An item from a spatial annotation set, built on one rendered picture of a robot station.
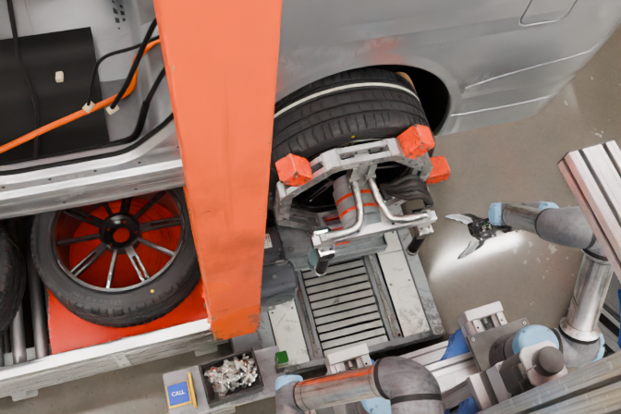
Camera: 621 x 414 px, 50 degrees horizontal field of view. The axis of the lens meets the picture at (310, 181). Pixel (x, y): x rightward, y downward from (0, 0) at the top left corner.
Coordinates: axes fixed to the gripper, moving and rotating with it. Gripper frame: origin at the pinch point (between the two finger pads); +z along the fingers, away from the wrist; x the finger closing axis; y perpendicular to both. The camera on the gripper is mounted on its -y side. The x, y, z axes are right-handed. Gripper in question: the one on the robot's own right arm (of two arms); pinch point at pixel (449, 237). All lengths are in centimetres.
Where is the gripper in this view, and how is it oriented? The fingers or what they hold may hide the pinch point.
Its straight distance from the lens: 237.9
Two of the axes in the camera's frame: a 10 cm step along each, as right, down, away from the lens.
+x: 2.7, 9.6, -0.8
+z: -9.6, 2.6, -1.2
